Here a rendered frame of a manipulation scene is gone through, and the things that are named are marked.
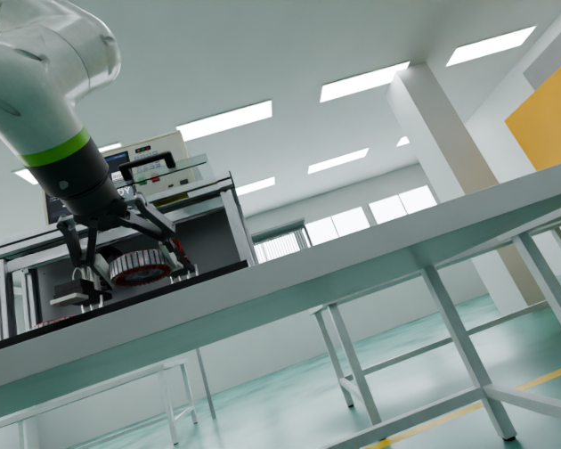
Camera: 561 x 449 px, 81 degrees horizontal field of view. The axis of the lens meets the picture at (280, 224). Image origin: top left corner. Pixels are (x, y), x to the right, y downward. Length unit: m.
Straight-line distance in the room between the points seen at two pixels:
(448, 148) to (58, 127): 4.35
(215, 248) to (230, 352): 6.23
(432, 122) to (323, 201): 3.78
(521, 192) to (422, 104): 4.19
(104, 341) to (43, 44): 0.39
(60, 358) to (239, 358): 6.70
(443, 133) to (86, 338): 4.46
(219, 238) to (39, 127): 0.68
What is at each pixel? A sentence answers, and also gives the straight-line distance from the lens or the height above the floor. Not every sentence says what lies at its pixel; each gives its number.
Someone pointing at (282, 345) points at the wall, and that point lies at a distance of 7.17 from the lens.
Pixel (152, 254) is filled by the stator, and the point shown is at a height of 0.84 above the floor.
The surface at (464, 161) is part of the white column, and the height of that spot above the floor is 1.79.
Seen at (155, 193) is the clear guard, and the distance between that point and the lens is 0.90.
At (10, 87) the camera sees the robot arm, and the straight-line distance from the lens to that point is 0.49.
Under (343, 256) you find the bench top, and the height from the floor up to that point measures 0.72.
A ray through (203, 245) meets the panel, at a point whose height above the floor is 0.97.
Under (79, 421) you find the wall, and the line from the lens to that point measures 8.29.
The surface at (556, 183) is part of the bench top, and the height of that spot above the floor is 0.72.
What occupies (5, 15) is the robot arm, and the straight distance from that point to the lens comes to 0.62.
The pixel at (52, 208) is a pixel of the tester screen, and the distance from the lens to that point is 1.16.
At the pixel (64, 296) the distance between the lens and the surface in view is 0.96.
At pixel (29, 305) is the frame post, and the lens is 1.19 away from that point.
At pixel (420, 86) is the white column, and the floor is 2.95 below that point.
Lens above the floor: 0.64
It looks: 17 degrees up
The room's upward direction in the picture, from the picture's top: 20 degrees counter-clockwise
